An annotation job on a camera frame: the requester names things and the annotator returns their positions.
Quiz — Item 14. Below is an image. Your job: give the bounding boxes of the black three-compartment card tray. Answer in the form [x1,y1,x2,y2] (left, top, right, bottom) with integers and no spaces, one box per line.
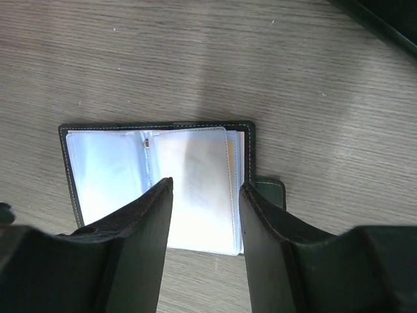
[330,0,416,65]

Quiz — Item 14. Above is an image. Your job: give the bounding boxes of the black leather card holder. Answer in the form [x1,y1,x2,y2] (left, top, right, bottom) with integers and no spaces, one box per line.
[59,121,286,256]

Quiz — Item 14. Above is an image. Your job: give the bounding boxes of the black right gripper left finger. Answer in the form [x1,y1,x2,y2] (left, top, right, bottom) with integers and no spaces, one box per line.
[1,178,173,312]

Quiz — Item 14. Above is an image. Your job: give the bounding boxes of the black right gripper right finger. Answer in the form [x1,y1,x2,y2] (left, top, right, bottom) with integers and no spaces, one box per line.
[239,183,416,312]

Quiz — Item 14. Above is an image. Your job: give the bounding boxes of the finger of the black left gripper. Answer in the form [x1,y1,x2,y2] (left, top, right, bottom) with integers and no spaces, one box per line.
[0,202,16,225]

